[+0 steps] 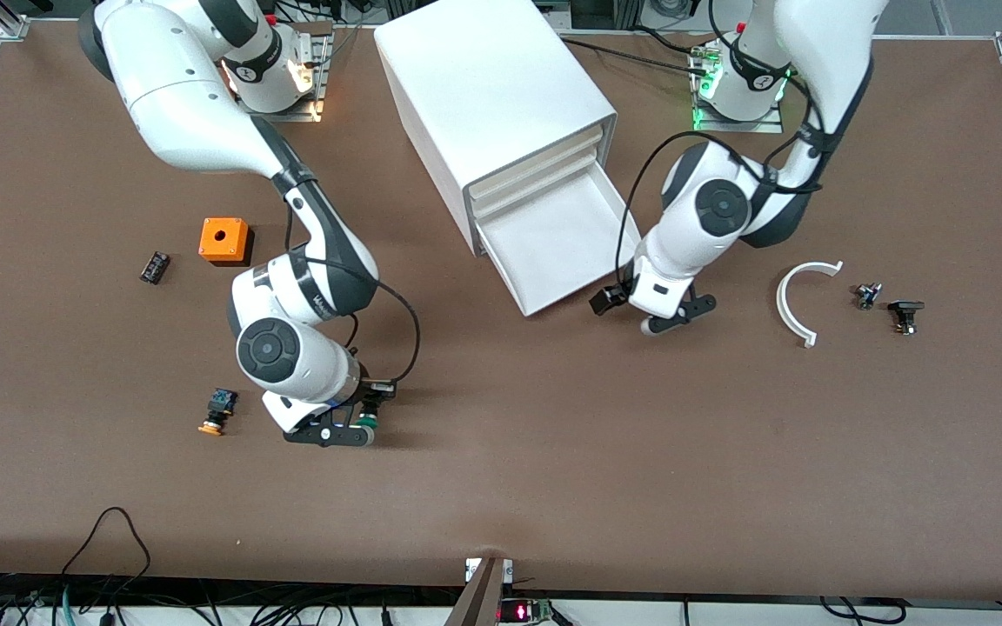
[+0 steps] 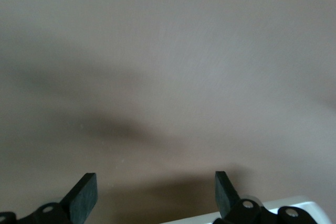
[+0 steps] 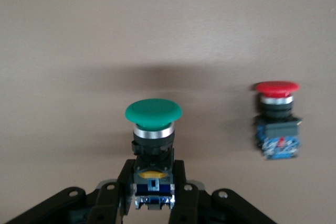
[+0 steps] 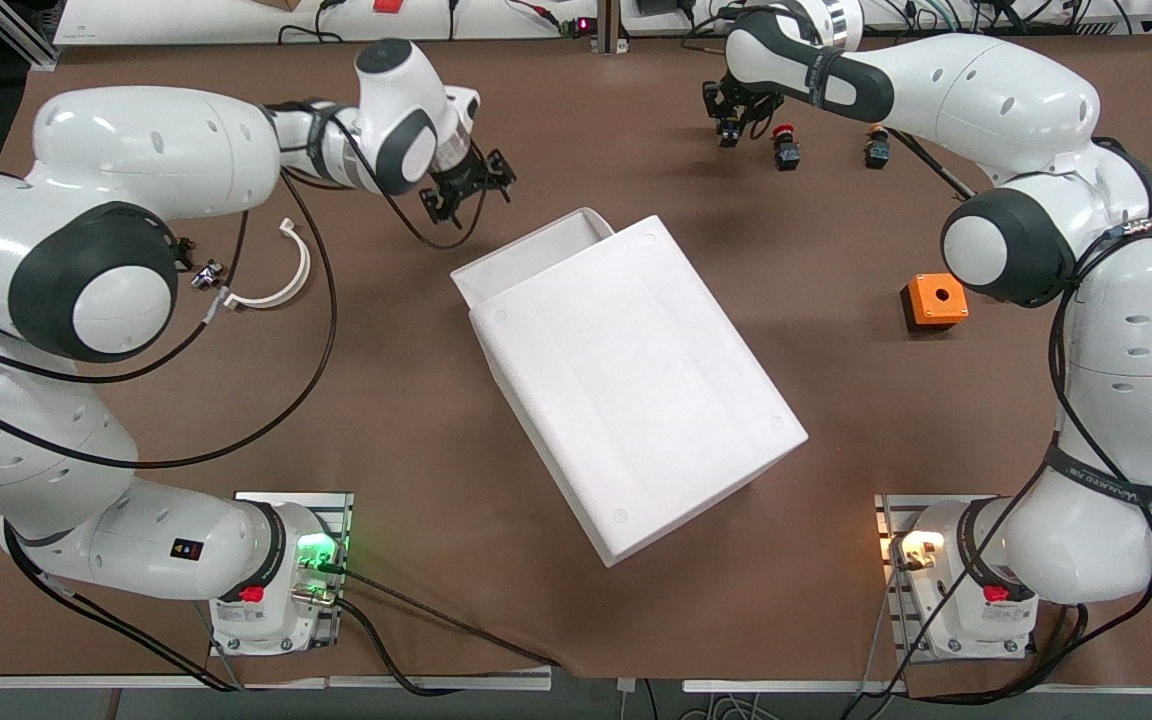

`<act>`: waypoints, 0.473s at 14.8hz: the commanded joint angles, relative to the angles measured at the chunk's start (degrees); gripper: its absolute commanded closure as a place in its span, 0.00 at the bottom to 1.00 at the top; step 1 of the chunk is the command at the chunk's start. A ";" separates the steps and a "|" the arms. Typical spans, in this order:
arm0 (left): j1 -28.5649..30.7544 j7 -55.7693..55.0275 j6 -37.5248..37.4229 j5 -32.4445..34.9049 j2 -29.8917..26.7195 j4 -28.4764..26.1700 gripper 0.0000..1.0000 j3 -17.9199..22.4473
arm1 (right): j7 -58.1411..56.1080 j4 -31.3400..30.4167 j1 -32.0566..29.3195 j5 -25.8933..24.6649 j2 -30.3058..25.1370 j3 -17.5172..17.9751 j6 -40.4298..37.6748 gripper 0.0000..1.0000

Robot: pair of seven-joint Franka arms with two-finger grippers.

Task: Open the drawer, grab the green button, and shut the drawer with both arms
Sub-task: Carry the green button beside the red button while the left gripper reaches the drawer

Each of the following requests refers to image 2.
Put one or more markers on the white drawer cabinet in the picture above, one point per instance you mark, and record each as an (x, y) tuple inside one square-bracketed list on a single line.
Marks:
[(315, 209)]

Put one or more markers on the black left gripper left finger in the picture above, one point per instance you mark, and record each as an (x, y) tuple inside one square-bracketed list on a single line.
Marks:
[(84, 197)]

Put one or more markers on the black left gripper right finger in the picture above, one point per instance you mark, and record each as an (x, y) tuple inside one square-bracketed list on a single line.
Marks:
[(224, 195)]

